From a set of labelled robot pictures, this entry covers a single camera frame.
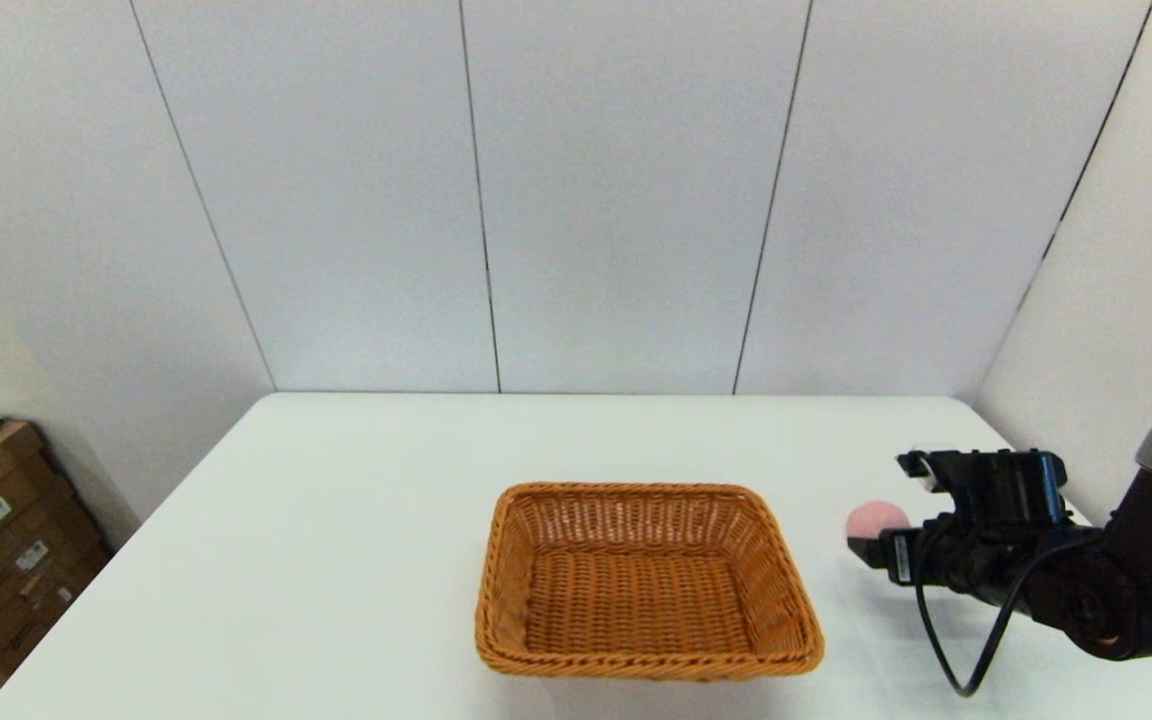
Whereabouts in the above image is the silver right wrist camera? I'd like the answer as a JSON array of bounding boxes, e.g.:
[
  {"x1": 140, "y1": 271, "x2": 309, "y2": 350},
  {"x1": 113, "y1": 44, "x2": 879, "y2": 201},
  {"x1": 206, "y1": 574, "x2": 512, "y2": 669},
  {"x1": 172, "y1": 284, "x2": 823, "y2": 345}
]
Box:
[{"x1": 896, "y1": 448, "x2": 1072, "y2": 529}]

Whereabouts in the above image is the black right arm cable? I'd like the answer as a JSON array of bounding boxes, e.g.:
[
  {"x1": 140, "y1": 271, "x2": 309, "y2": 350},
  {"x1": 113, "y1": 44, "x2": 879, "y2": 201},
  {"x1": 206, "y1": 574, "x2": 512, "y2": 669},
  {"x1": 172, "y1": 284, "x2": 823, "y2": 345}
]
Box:
[{"x1": 913, "y1": 530, "x2": 1103, "y2": 699}]

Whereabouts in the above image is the orange wicker basket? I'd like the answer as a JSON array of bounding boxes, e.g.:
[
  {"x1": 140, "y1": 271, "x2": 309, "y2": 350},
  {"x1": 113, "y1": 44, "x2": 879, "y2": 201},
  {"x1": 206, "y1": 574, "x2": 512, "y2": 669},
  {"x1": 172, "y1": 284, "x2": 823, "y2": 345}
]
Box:
[{"x1": 474, "y1": 482, "x2": 826, "y2": 683}]

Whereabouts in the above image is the pink plush peach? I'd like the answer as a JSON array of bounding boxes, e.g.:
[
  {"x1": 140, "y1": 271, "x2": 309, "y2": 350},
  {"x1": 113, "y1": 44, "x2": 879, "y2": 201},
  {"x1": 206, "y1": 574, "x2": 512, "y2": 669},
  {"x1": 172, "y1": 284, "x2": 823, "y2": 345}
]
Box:
[{"x1": 845, "y1": 501, "x2": 910, "y2": 543}]

